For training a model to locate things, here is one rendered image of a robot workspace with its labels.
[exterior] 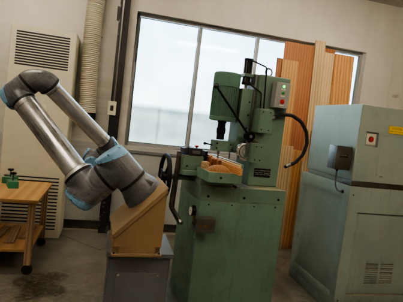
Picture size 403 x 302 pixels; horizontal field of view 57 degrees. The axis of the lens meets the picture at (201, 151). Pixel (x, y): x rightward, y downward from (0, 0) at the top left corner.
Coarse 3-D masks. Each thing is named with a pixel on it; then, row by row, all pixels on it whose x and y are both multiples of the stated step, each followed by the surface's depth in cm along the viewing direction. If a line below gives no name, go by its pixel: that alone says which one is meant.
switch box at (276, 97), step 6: (276, 84) 235; (282, 84) 236; (288, 84) 237; (276, 90) 235; (282, 90) 236; (288, 90) 238; (276, 96) 236; (288, 96) 238; (270, 102) 240; (276, 102) 236; (282, 108) 242
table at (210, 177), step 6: (180, 168) 234; (198, 168) 230; (204, 168) 223; (186, 174) 229; (192, 174) 230; (198, 174) 229; (204, 174) 217; (210, 174) 211; (216, 174) 213; (222, 174) 214; (228, 174) 215; (234, 174) 216; (210, 180) 212; (216, 180) 213; (222, 180) 214; (228, 180) 215; (234, 180) 216; (240, 180) 218
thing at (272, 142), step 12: (264, 108) 241; (276, 108) 243; (252, 120) 242; (276, 120) 244; (276, 132) 245; (264, 144) 243; (276, 144) 246; (264, 156) 244; (276, 156) 247; (252, 168) 243; (276, 168) 248; (252, 180) 244; (264, 180) 246; (276, 180) 249
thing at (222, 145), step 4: (212, 140) 244; (216, 140) 241; (220, 140) 242; (224, 140) 249; (212, 144) 243; (216, 144) 241; (220, 144) 242; (224, 144) 243; (228, 144) 244; (232, 144) 245; (212, 148) 242; (216, 148) 241; (220, 148) 242; (224, 148) 243; (228, 148) 244; (232, 148) 245
